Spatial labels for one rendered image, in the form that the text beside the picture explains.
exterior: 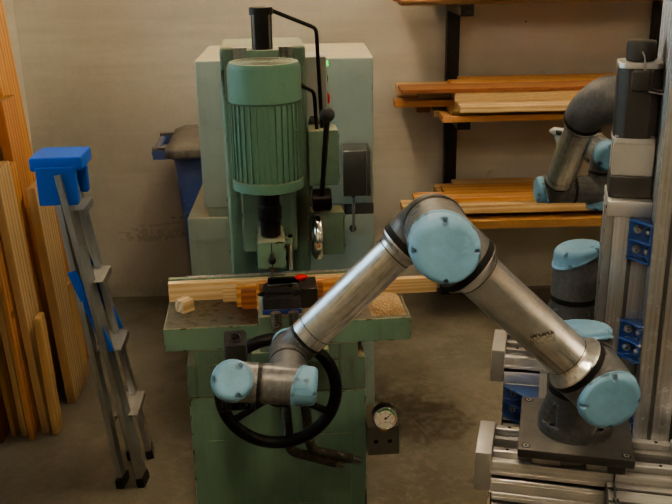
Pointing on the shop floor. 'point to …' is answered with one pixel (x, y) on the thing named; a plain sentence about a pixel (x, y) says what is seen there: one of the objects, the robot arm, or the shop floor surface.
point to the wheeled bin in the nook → (184, 147)
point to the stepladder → (64, 198)
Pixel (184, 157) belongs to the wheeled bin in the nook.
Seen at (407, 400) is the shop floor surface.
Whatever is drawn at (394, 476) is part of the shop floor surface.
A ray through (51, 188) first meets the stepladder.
